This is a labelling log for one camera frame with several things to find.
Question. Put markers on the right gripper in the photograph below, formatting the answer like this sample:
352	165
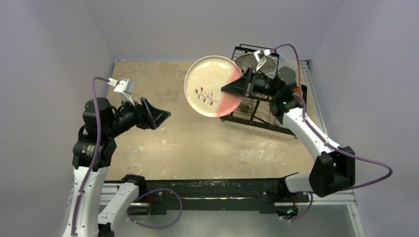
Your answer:
249	83

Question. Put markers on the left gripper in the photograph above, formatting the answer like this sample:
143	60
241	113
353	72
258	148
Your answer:
148	115

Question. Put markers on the small grey mug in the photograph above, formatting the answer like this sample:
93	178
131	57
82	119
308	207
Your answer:
246	105

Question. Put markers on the grey speckled plate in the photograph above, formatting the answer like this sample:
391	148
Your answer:
248	60

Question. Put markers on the pink and cream plate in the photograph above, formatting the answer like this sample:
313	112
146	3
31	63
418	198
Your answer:
203	83

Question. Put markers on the red floral bowl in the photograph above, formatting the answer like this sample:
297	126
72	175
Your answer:
299	91

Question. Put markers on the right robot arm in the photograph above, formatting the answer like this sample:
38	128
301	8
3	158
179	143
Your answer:
334	167

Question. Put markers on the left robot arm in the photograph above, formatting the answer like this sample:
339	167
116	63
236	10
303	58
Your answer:
92	155

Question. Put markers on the black wire dish rack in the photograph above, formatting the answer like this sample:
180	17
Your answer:
267	110

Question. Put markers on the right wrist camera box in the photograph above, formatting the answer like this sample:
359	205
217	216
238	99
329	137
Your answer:
260	56

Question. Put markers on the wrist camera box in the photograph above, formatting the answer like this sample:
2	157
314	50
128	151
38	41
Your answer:
123	88
260	56

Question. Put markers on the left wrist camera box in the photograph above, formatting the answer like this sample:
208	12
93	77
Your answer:
123	88

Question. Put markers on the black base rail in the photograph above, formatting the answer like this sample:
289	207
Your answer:
264	195

